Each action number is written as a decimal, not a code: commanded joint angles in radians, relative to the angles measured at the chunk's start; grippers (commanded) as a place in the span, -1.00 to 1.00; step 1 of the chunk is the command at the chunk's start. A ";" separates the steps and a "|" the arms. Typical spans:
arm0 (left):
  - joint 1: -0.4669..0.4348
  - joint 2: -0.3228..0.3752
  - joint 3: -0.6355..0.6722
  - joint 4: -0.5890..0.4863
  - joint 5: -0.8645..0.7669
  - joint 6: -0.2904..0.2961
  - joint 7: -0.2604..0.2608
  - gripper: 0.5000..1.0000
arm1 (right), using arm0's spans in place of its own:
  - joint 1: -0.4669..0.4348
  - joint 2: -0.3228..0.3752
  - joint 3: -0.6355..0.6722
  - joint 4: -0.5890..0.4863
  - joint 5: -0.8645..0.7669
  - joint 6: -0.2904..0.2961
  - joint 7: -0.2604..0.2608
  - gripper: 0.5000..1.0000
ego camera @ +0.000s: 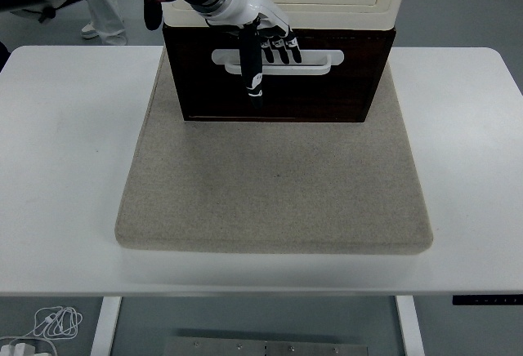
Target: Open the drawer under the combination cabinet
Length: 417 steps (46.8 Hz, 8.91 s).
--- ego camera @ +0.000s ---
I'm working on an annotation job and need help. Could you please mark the white coiled cable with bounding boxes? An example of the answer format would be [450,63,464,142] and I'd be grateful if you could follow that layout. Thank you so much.
[0,305,84,356]

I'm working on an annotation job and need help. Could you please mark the white charger adapter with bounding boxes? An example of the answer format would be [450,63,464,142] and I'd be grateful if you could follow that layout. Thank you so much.
[11,341,40,356]

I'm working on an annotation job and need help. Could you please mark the person's legs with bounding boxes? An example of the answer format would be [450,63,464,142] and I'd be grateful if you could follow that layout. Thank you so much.
[80,0,127,47]

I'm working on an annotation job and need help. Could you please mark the beige fabric mat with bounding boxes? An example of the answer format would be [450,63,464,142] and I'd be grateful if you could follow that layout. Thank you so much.
[114,47,434,256]

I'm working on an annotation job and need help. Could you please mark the white drawer handle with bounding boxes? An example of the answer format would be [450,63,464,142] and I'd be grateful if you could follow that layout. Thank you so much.
[211,48,346,77]

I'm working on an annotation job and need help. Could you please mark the white table leg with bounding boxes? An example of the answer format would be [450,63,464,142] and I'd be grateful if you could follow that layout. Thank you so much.
[395,295,426,356]
[89,296,123,356]

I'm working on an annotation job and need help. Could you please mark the black table control panel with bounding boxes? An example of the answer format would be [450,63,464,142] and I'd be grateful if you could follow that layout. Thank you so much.
[452,295,523,307]

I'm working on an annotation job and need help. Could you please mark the dark brown drawer housing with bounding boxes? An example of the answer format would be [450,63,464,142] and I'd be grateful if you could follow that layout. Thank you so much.
[162,23,397,124]

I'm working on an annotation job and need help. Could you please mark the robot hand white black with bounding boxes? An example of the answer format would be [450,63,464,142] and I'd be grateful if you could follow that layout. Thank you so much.
[203,0,304,111]

